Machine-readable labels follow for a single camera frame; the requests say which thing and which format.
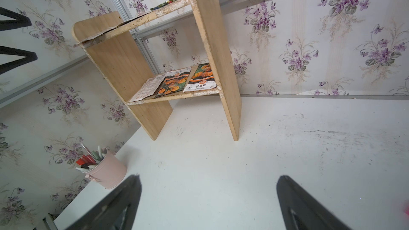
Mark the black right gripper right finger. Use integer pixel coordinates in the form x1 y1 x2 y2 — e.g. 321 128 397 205
277 175 350 230

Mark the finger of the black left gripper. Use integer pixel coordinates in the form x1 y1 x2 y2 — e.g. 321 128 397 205
0 45 38 76
1 7 32 31

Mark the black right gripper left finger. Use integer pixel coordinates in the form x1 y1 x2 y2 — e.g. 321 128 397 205
68 175 142 230

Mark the orange flower seed packet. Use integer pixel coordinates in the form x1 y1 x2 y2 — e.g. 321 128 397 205
183 63 217 92

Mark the white printed seed packet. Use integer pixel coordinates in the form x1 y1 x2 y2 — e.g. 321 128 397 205
71 11 152 46

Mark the wooden two-tier shelf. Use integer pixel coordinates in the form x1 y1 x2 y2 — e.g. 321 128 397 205
71 0 242 142

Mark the white text seed packet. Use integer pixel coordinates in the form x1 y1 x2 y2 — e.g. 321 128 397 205
129 73 166 102

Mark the orange marigold seed packet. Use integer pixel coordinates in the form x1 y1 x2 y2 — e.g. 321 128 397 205
154 67 192 99

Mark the pink pen cup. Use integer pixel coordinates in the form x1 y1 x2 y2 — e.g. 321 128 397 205
76 146 127 190

